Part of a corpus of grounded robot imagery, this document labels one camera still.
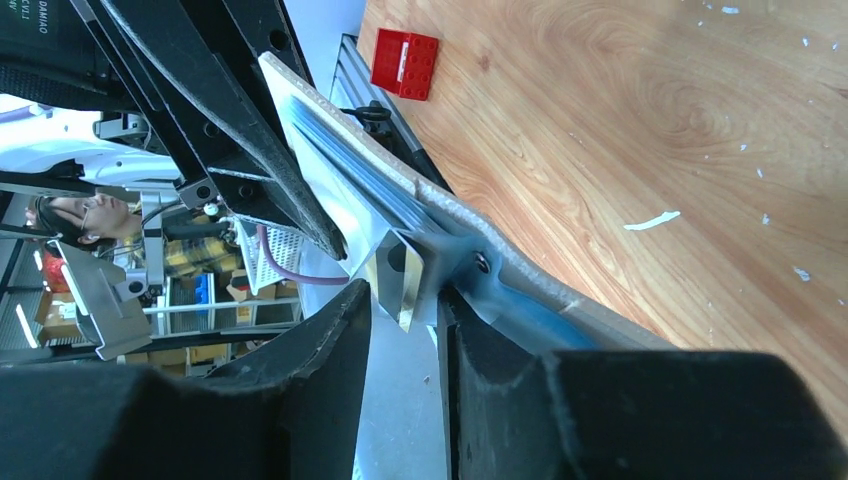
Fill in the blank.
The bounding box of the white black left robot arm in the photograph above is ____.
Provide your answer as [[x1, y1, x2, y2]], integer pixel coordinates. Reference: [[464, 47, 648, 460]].
[[1, 1, 346, 260]]

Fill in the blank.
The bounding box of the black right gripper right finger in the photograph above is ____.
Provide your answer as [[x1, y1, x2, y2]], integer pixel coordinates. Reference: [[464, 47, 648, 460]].
[[438, 289, 847, 479]]

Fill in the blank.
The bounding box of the white card holder wallet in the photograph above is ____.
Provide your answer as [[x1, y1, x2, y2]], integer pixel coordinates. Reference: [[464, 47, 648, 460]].
[[259, 52, 668, 354]]

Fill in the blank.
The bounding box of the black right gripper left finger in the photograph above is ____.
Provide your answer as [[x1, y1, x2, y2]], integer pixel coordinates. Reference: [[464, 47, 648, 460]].
[[1, 280, 371, 479]]

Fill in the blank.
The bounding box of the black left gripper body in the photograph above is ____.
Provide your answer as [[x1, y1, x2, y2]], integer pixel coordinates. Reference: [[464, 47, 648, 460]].
[[74, 1, 346, 260]]

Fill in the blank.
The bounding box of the red white toy block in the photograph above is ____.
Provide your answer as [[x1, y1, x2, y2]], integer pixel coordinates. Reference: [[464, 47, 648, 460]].
[[370, 28, 440, 101]]

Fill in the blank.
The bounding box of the person in yellow plaid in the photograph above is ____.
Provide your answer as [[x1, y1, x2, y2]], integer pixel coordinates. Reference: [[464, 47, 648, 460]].
[[26, 193, 243, 279]]

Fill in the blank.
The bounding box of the white storage shelf background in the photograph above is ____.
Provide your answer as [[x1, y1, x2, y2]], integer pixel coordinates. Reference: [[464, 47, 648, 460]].
[[1, 271, 298, 366]]

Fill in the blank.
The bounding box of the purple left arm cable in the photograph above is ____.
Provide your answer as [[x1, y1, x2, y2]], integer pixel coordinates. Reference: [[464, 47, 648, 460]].
[[256, 225, 351, 287]]

